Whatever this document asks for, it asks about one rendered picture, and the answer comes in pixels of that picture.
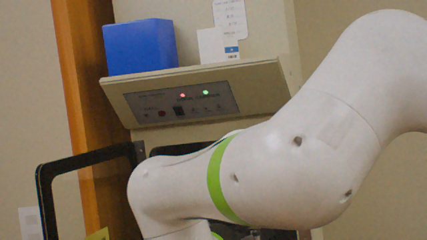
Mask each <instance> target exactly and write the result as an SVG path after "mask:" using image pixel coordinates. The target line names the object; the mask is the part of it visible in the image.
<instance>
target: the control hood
mask: <svg viewBox="0 0 427 240"><path fill-rule="evenodd" d="M226 80H228V84H229V86H230V89H231V91H232V93H233V95H234V99H235V100H236V103H237V106H238V109H239V111H240V113H233V114H227V115H216V116H211V117H200V118H194V119H184V120H178V121H168V122H161V123H150V124H145V125H139V123H138V122H137V119H136V118H135V116H134V114H133V112H132V111H131V109H130V108H129V105H128V104H127V101H126V100H125V98H124V96H123V93H131V92H132V93H137V92H142V91H151V90H157V89H167V88H172V87H181V86H187V85H197V84H202V83H211V82H216V81H226ZM99 84H100V85H101V88H102V89H103V91H104V92H105V94H106V95H107V98H108V99H109V101H110V103H111V105H112V106H113V108H114V110H115V112H116V113H117V115H118V116H119V118H120V120H121V122H122V123H123V126H124V128H125V129H127V130H128V129H140V128H146V127H156V126H162V125H173V124H179V123H189V122H196V121H206V120H212V119H223V118H228V117H239V116H245V115H256V114H262V113H273V112H278V111H279V110H280V109H281V108H283V107H284V106H285V105H286V103H287V102H288V101H289V100H290V99H291V98H292V97H293V96H294V95H295V92H294V82H293V77H292V67H291V61H290V55H289V54H288V53H282V54H274V55H265V56H260V57H250V58H245V59H236V60H231V61H222V62H217V63H208V64H203V65H194V66H188V67H180V68H174V69H166V70H160V71H151V72H145V73H132V74H127V75H118V76H113V77H103V78H100V80H99Z"/></svg>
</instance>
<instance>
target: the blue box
mask: <svg viewBox="0 0 427 240"><path fill-rule="evenodd" d="M102 30H103V39H104V44H105V53H106V58H107V67H108V71H109V76H110V77H113V76H118V75H127V74H132V73H145V72H151V71H160V70H166V69H174V68H179V61H178V56H177V47H176V42H175V33H174V28H173V20H171V19H161V18H150V19H142V20H137V21H129V22H125V23H116V24H108V25H103V26H102Z"/></svg>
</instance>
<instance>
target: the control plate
mask: <svg viewBox="0 0 427 240"><path fill-rule="evenodd" d="M205 90H206V91H208V94H205V93H203V91H205ZM180 93H185V94H186V96H185V97H181V96H180ZM123 96H124V98H125V100H126V101H127V104H128V105H129V108H130V109H131V111H132V112H133V114H134V116H135V118H136V119H137V122H138V123H139V125H145V124H150V123H161V122H168V121H178V120H184V119H194V118H200V117H211V116H216V115H227V114H233V113H240V111H239V109H238V106H237V103H236V100H235V99H234V95H233V93H232V91H231V89H230V86H229V84H228V80H226V81H216V82H211V83H202V84H197V85H187V86H181V87H172V88H167V89H157V90H151V91H142V92H137V93H132V92H131V93H123ZM217 104H222V107H221V108H218V106H217ZM206 105H207V106H208V107H209V108H208V109H207V110H205V108H204V106H206ZM172 107H182V109H183V112H184V113H185V115H179V116H177V115H176V114H175V112H174V110H173V108H172ZM192 107H195V108H196V110H195V111H192V110H191V108H192ZM159 111H165V112H166V115H165V116H159V115H158V112H159ZM144 113H148V114H149V116H148V117H145V116H144V115H143V114H144Z"/></svg>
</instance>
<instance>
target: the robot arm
mask: <svg viewBox="0 0 427 240"><path fill-rule="evenodd" d="M409 132H419V133H425V134H427V20H426V19H424V18H422V17H420V16H418V15H416V14H413V13H411V12H408V11H404V10H399V9H381V10H377V11H373V12H370V13H367V14H365V15H363V16H361V17H359V18H358V19H357V20H355V21H354V22H353V23H352V24H351V25H350V26H349V27H348V28H347V29H346V30H345V31H344V32H343V33H342V35H341V36H340V38H339V39H338V41H337V42H336V44H335V45H334V46H333V47H332V49H331V50H330V52H329V53H328V54H327V56H326V57H325V59H324V60H323V61H322V62H321V64H320V65H319V67H318V68H317V69H316V70H315V71H314V72H313V73H312V76H311V77H310V78H309V79H308V81H307V82H306V83H305V85H304V86H303V87H302V88H301V89H300V90H299V92H297V93H296V94H295V95H294V96H293V97H292V98H291V99H290V100H289V101H288V102H287V103H286V105H285V106H284V107H283V108H281V109H280V110H279V111H278V112H277V113H276V114H275V115H274V116H273V117H272V118H271V119H270V120H268V121H264V122H263V123H260V124H257V125H254V126H253V127H250V128H247V129H242V130H237V131H231V132H229V133H228V134H226V135H225V136H224V137H222V138H221V139H220V140H219V141H217V142H215V143H214V144H213V145H210V146H209V147H207V148H205V149H202V150H200V151H196V152H194V153H190V154H187V155H180V156H167V155H158V156H155V157H150V158H149V159H146V160H145V161H144V162H142V163H141V164H139V165H138V166H137V167H136V168H135V170H134V171H133V173H132V174H131V176H130V178H129V181H128V184H127V198H128V201H129V204H130V206H131V209H132V211H133V213H134V215H135V218H136V220H137V224H138V226H139V229H140V231H141V234H142V236H143V240H267V239H269V238H270V237H273V236H274V235H275V234H277V230H276V229H287V230H307V229H315V228H320V227H323V226H325V225H327V224H329V223H331V222H332V221H334V220H335V219H337V218H338V217H339V216H340V215H341V214H342V213H343V212H344V211H345V210H346V209H347V208H348V207H349V206H350V204H351V203H352V201H353V200H354V197H355V195H356V194H357V192H358V190H359V188H360V187H361V185H362V184H363V182H364V181H365V179H366V178H367V176H368V174H369V172H370V171H371V169H372V168H373V166H374V164H375V162H376V161H377V160H378V158H379V156H381V154H382V153H383V152H384V150H385V149H386V147H387V146H388V145H389V143H390V142H391V141H392V140H393V139H394V138H396V137H398V136H400V135H402V134H405V133H409ZM208 220H211V221H210V222H208ZM217 221H222V222H226V223H231V224H234V225H239V226H241V227H239V226H238V227H234V228H229V227H228V226H227V225H224V224H221V223H218V222H217Z"/></svg>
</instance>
